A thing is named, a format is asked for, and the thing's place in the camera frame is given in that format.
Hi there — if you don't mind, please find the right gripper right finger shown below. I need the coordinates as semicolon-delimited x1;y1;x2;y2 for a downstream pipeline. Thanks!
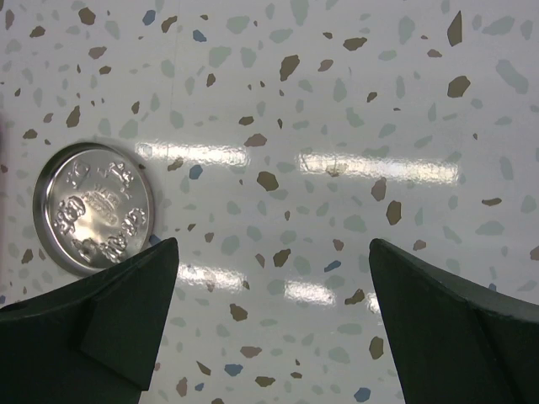
369;239;538;403

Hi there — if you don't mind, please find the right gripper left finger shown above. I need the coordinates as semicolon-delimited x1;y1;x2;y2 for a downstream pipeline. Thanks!
1;237;179;403

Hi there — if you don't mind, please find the round silver tin lid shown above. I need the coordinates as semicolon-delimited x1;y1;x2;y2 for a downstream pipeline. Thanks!
32;141;155;276

